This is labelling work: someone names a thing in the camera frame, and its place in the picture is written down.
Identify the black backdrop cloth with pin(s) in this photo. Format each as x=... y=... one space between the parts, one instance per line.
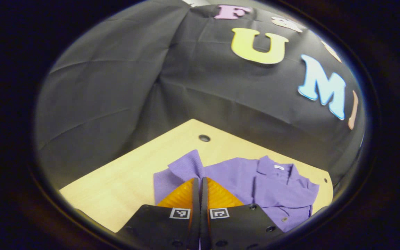
x=116 y=86

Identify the purple button shirt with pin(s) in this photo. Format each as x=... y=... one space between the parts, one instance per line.
x=241 y=177

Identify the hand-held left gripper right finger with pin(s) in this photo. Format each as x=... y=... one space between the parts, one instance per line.
x=241 y=225

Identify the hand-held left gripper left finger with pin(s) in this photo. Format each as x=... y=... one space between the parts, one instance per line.
x=158 y=225

